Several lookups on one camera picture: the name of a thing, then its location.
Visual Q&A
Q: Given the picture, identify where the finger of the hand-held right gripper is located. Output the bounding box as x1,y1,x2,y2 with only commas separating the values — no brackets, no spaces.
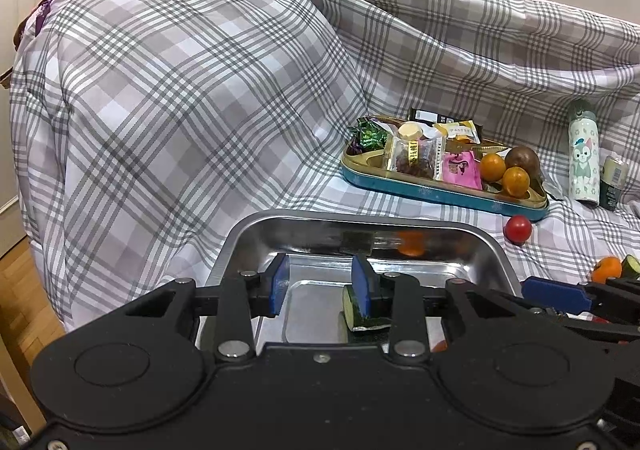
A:
522,276,640,317
520,305,640,347

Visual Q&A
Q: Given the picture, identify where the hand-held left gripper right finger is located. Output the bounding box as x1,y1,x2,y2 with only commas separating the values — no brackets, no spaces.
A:
350,255,521,363

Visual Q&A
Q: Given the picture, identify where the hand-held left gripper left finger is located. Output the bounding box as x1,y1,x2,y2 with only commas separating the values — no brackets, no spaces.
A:
122,252,291,363

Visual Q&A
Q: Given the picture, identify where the small orange tangerine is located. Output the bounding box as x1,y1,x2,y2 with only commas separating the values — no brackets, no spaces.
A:
479,152,507,182
591,256,623,285
501,166,531,197

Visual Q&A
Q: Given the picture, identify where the stainless steel tray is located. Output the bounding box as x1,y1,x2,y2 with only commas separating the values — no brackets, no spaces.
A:
197,210,523,356

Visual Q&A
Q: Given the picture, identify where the blue and gold tin tray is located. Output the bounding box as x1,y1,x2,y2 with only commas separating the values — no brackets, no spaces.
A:
341,116,550,223

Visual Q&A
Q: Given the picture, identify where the green and white can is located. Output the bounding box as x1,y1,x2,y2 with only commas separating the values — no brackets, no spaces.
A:
598,156,628,212

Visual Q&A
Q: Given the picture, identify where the clear dried fruit packet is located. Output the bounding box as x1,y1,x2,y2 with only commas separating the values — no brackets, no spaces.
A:
386,135,446,179

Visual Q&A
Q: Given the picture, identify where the brown round fruit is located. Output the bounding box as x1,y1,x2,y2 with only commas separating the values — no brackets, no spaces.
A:
504,145,542,178

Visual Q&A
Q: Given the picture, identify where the white cartoon print bottle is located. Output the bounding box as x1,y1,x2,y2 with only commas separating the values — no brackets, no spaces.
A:
567,99,601,207

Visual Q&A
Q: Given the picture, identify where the green foil snack wrapper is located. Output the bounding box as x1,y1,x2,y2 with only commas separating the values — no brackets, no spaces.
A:
348,116,391,153

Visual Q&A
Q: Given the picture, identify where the pink snack packet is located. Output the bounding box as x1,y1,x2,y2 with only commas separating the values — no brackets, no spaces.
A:
442,151,483,191

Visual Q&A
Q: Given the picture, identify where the black snack box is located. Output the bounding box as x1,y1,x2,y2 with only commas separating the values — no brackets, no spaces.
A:
409,107,458,126

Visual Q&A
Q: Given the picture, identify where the yellow and white snack packet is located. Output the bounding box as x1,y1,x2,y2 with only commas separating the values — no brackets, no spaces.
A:
432,120,481,145

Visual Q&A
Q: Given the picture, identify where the grey plaid blanket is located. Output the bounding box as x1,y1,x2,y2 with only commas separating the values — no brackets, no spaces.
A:
10,0,640,361

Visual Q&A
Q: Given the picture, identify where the wooden furniture edge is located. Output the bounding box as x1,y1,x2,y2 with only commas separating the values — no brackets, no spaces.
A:
0,337,47,436

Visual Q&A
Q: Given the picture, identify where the purple cloth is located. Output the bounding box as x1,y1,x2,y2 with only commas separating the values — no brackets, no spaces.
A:
34,0,59,36

